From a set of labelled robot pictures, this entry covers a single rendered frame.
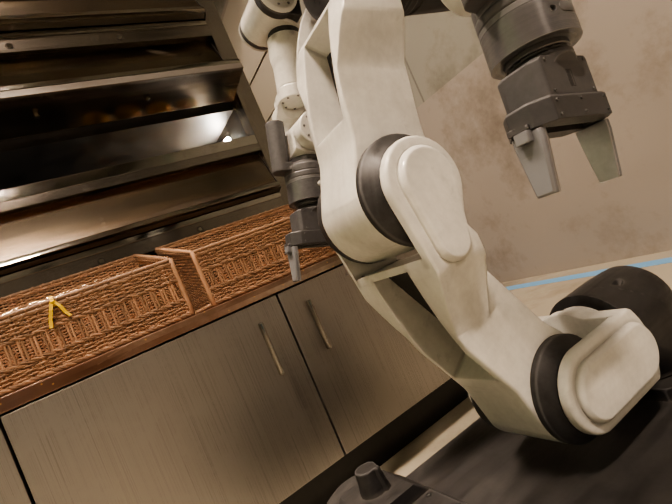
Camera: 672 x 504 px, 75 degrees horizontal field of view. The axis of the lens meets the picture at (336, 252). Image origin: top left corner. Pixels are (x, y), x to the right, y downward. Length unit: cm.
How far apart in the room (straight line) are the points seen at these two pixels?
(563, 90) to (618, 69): 196
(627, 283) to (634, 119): 163
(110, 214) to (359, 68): 123
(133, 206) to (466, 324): 134
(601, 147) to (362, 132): 26
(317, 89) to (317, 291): 65
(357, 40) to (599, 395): 54
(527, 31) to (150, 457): 99
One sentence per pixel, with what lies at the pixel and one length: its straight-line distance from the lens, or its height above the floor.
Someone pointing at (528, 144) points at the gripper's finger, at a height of 59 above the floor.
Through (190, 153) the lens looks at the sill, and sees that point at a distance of 180.
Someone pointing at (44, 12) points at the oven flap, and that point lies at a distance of 201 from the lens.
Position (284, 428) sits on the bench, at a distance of 115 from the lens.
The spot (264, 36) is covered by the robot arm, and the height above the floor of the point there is 101.
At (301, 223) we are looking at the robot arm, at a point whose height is 65.
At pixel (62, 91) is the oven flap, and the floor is 139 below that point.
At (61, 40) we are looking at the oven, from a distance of 197.
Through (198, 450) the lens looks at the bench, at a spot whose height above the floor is 30.
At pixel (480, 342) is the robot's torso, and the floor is 40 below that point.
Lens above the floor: 56
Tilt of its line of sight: 1 degrees up
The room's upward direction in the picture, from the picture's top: 23 degrees counter-clockwise
